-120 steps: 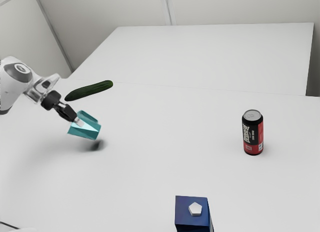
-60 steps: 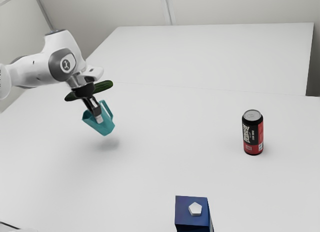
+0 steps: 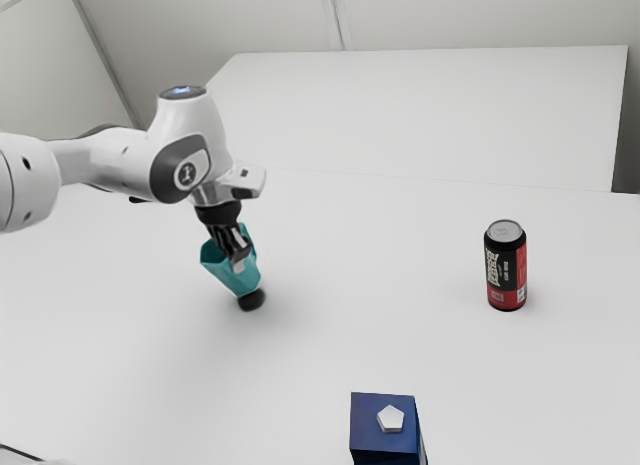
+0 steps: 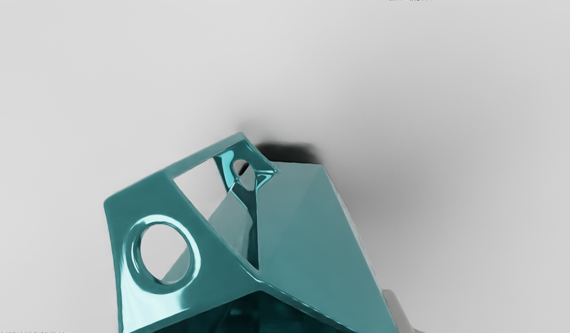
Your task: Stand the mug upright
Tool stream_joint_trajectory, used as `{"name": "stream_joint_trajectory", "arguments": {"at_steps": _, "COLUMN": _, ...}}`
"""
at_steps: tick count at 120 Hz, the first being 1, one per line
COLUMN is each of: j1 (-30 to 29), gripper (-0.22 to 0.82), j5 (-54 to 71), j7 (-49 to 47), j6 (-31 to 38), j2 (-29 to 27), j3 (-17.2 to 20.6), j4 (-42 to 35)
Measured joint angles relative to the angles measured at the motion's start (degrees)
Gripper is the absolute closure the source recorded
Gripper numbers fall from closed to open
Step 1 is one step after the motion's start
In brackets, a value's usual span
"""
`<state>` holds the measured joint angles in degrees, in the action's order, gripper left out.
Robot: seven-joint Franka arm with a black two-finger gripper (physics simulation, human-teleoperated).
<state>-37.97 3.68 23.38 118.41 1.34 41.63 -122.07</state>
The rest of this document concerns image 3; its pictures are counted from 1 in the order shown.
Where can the black and red can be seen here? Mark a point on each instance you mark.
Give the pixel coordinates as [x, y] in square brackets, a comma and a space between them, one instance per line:
[505, 270]

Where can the blue carton with white cap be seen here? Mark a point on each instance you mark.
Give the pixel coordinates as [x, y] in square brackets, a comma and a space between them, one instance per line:
[385, 440]

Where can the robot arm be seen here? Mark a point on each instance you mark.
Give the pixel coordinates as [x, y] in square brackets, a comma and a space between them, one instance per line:
[100, 155]

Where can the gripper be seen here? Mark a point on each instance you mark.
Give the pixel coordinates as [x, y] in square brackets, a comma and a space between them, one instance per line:
[218, 214]

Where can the teal faceted mug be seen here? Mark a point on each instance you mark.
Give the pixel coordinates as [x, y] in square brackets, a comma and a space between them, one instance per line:
[245, 280]

